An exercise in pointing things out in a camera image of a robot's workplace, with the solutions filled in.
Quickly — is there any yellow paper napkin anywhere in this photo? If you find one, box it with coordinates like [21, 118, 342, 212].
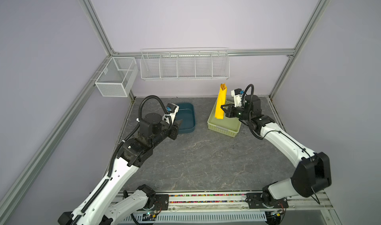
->
[215, 88, 227, 120]

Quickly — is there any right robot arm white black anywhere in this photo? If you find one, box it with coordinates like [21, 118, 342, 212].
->
[215, 84, 332, 208]

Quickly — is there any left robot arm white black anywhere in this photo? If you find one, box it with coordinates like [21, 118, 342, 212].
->
[58, 95, 181, 225]

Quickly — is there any light green perforated basket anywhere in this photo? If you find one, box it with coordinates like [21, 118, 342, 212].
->
[207, 101, 242, 138]

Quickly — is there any dark teal plastic tub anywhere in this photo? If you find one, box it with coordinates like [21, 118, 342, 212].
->
[176, 103, 196, 134]

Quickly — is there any white mesh box basket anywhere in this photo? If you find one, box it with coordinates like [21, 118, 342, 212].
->
[95, 57, 139, 98]

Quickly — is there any white vent grille strip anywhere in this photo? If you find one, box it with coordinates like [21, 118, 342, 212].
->
[135, 211, 267, 225]

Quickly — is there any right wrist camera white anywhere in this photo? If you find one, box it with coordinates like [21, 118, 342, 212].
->
[231, 88, 244, 107]

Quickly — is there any white wire shelf rack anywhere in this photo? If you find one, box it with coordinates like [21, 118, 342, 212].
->
[140, 47, 230, 80]

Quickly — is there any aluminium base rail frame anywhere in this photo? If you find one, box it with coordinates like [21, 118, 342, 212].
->
[112, 191, 341, 225]

